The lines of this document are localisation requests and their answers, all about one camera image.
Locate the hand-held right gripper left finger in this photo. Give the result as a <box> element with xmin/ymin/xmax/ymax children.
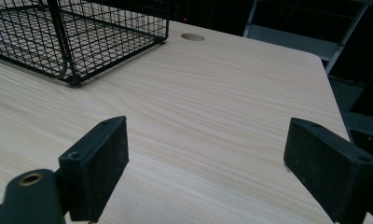
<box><xmin>58</xmin><ymin>115</ymin><xmax>130</xmax><ymax>224</ymax></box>

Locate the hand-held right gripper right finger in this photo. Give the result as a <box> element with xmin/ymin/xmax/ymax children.
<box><xmin>283</xmin><ymin>117</ymin><xmax>373</xmax><ymax>224</ymax></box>

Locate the black wire mesh basket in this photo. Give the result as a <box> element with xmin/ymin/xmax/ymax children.
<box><xmin>0</xmin><ymin>0</ymin><xmax>172</xmax><ymax>87</ymax></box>

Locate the grey metal frame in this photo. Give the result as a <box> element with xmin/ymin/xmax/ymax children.
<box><xmin>242</xmin><ymin>0</ymin><xmax>371</xmax><ymax>76</ymax></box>

